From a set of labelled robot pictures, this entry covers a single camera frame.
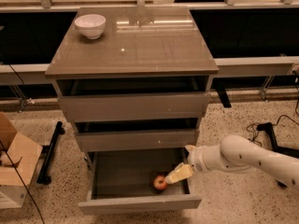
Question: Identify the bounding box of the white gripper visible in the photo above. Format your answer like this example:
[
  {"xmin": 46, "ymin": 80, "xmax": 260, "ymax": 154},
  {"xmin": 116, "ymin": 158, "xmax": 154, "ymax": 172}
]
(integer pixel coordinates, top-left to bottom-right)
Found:
[{"xmin": 165, "ymin": 145, "xmax": 210, "ymax": 184}]

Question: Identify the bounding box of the red apple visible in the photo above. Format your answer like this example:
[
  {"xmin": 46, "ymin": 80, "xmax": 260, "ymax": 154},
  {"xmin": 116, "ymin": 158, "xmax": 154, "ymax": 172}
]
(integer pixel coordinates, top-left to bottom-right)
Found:
[{"xmin": 152, "ymin": 175, "xmax": 167, "ymax": 191}]

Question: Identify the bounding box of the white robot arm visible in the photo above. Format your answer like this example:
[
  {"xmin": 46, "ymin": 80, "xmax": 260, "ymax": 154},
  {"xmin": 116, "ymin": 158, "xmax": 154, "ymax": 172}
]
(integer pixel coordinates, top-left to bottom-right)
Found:
[{"xmin": 165, "ymin": 135, "xmax": 299, "ymax": 191}]

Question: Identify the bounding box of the middle grey drawer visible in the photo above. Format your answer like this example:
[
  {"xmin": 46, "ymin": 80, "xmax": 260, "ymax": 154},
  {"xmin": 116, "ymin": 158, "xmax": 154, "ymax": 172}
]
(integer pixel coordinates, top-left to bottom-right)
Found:
[{"xmin": 75, "ymin": 118, "xmax": 199, "ymax": 152}]

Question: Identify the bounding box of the grey drawer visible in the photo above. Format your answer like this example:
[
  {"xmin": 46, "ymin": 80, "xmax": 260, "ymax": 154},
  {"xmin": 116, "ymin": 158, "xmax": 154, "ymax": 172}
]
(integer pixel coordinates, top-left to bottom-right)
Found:
[
  {"xmin": 75, "ymin": 118, "xmax": 199, "ymax": 152},
  {"xmin": 59, "ymin": 91, "xmax": 210, "ymax": 122},
  {"xmin": 78, "ymin": 148, "xmax": 201, "ymax": 215}
]

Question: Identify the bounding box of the bottom grey drawer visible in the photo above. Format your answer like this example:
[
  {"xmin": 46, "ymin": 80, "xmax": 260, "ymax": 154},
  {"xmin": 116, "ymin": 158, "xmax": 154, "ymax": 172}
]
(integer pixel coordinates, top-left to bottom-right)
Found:
[{"xmin": 78, "ymin": 148, "xmax": 201, "ymax": 215}]

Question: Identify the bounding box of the grey drawer cabinet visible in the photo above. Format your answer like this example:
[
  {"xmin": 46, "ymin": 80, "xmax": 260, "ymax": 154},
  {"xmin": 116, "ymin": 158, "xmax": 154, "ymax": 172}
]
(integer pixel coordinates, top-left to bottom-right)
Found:
[{"xmin": 44, "ymin": 6, "xmax": 220, "ymax": 170}]

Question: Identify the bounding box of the top grey drawer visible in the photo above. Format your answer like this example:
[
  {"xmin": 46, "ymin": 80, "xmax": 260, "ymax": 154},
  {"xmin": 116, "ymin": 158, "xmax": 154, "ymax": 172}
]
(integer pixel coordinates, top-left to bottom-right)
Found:
[{"xmin": 59, "ymin": 91, "xmax": 210, "ymax": 122}]

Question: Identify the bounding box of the right black stand leg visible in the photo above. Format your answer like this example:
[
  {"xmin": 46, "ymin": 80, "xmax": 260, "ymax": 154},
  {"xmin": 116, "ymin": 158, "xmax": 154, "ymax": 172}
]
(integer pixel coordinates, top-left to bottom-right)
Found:
[{"xmin": 256, "ymin": 121, "xmax": 299, "ymax": 189}]

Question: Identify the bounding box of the black stand leg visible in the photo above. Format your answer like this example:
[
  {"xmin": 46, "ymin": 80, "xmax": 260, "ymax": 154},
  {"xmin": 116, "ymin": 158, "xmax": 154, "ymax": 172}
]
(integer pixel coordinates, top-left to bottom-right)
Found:
[
  {"xmin": 36, "ymin": 121, "xmax": 65, "ymax": 185},
  {"xmin": 256, "ymin": 121, "xmax": 299, "ymax": 189}
]

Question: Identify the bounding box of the left black stand leg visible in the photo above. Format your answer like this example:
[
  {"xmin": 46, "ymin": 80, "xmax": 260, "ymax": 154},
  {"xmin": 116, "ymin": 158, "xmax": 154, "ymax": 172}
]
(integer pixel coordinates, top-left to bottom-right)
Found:
[{"xmin": 36, "ymin": 121, "xmax": 65, "ymax": 185}]

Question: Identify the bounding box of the white ceramic bowl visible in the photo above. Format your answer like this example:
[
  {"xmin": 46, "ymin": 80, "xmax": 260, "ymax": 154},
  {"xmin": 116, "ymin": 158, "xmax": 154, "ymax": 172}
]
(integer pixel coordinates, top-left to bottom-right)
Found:
[{"xmin": 75, "ymin": 14, "xmax": 107, "ymax": 39}]

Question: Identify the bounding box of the cardboard box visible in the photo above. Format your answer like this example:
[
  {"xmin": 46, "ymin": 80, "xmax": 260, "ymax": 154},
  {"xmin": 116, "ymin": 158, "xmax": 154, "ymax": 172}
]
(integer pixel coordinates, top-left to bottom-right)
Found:
[{"xmin": 0, "ymin": 113, "xmax": 42, "ymax": 209}]

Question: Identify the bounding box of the black cable at left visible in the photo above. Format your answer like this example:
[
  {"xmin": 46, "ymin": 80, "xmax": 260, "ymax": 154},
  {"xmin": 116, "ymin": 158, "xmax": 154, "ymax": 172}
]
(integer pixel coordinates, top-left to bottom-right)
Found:
[{"xmin": 0, "ymin": 53, "xmax": 46, "ymax": 224}]

